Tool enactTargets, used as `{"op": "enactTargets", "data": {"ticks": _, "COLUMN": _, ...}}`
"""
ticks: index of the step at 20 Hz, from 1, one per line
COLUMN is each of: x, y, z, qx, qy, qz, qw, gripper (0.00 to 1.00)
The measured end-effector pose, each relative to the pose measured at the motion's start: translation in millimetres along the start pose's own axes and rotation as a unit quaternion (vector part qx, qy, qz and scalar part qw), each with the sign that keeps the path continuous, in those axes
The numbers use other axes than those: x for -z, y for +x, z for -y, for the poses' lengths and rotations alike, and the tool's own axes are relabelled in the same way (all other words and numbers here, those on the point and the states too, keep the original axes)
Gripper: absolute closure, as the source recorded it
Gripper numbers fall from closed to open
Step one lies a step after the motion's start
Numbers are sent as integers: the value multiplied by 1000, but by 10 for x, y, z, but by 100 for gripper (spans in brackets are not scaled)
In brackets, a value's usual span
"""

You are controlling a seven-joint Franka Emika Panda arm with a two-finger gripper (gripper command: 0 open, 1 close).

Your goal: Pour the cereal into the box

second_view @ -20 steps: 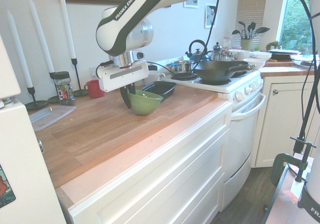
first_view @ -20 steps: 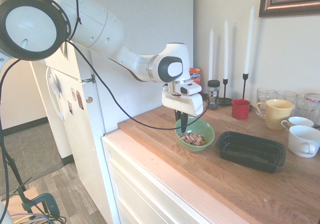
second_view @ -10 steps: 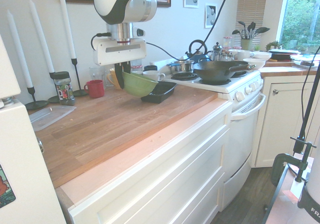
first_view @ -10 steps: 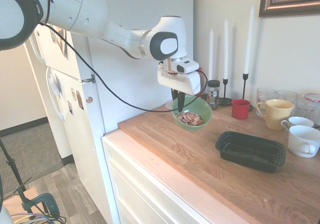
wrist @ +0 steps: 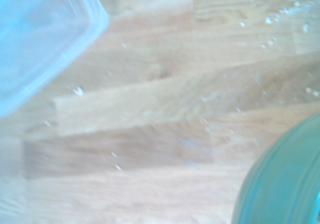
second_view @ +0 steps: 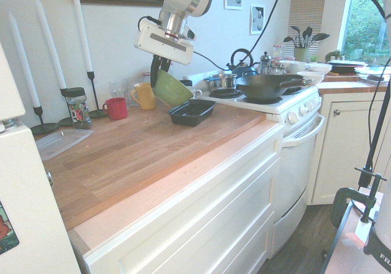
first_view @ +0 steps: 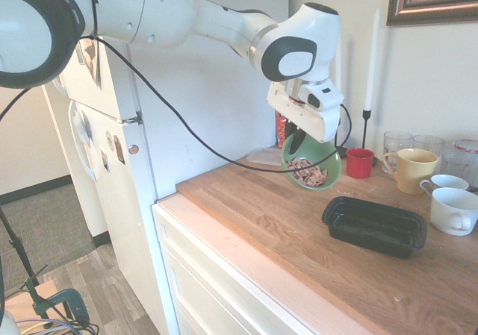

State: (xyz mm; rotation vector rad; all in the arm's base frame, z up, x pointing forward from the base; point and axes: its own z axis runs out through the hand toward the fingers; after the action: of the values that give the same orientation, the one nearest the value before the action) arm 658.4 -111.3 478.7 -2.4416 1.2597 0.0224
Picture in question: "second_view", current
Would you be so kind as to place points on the clear drinking glass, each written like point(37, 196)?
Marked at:
point(116, 90)

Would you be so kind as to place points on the black candle holder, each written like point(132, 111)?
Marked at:
point(42, 127)
point(97, 113)
point(64, 121)

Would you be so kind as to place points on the black-lidded spice jar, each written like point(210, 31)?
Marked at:
point(78, 109)

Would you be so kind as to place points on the metal cupboard knob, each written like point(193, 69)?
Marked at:
point(336, 112)

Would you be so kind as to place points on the white drawer cabinet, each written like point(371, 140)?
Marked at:
point(198, 213)

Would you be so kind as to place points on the black wok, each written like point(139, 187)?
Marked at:
point(262, 86)

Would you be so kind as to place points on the white ceramic cup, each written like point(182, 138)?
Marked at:
point(299, 67)

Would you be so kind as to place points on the glass french press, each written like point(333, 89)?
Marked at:
point(266, 63)

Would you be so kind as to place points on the black cooking utensil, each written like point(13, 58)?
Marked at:
point(288, 39)
point(295, 30)
point(320, 37)
point(307, 33)

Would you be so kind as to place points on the window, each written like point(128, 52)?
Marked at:
point(366, 23)

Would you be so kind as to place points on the green C-clamp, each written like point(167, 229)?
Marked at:
point(342, 200)

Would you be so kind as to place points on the clear glass mug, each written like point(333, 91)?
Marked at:
point(131, 86)

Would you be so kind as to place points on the small green plant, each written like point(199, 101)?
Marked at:
point(332, 55)

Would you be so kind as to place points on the large white ceramic bowl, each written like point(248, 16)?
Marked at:
point(310, 77)

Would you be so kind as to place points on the clear plastic container lid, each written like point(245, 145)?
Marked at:
point(58, 141)

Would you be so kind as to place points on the white kitchen stove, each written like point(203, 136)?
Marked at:
point(296, 152)

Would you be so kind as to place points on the red-lidded glass jar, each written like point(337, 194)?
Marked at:
point(278, 52)

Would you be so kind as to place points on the red ceramic mug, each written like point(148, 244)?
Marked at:
point(117, 109)

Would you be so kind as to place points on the stainless steel pot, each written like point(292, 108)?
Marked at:
point(221, 81)

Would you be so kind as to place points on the colourful fridge magnet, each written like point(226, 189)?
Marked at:
point(6, 229)

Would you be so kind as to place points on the green utensil crock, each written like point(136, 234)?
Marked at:
point(301, 54)

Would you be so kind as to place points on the beige window blind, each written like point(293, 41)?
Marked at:
point(307, 8)

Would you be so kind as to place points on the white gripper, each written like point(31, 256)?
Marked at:
point(165, 46)

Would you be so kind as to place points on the blue kettle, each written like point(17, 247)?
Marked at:
point(244, 69)

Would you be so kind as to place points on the white cupboard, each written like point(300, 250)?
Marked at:
point(342, 152)

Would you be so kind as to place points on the stack of plates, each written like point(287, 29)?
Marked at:
point(374, 72)

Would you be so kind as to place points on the black plastic food container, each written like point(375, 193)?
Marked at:
point(191, 113)

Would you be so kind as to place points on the white ceramic mug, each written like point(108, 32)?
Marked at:
point(194, 92)

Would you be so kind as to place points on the white refrigerator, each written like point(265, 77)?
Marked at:
point(27, 200)

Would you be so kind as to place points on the tall white candle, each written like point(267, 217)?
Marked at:
point(50, 45)
point(24, 63)
point(82, 30)

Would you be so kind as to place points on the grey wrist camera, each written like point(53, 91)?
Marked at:
point(190, 33)

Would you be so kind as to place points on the robot mounting table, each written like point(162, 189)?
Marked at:
point(345, 252)

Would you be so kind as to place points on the black stand pole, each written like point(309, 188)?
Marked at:
point(377, 121)

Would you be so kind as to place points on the red-checked lid glass jar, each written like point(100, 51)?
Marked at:
point(146, 76)

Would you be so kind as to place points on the yellow ceramic mug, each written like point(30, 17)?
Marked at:
point(143, 97)

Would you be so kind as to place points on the green ceramic bowl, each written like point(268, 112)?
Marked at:
point(172, 89)

